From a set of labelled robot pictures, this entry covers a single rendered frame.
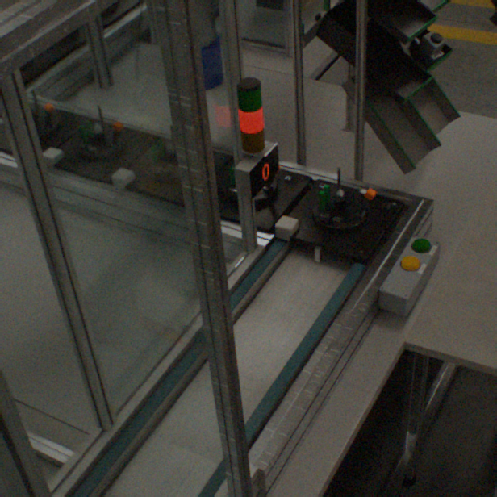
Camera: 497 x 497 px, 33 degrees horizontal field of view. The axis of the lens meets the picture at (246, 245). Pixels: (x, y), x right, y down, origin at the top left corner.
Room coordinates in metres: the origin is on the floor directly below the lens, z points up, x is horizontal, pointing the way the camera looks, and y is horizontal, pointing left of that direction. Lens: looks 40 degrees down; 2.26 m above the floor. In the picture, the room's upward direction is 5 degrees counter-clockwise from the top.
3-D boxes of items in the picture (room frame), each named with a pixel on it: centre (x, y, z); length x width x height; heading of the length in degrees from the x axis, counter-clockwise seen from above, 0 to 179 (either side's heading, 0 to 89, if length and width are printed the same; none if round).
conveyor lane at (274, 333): (1.35, -0.05, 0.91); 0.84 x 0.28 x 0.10; 147
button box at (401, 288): (1.40, -0.37, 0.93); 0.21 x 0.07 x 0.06; 147
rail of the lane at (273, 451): (1.27, -0.21, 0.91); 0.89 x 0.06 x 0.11; 147
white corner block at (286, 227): (1.56, -0.10, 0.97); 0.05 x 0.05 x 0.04; 57
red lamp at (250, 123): (1.49, -0.03, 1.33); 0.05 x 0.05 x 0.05
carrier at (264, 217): (1.73, -0.02, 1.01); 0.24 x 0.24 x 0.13; 57
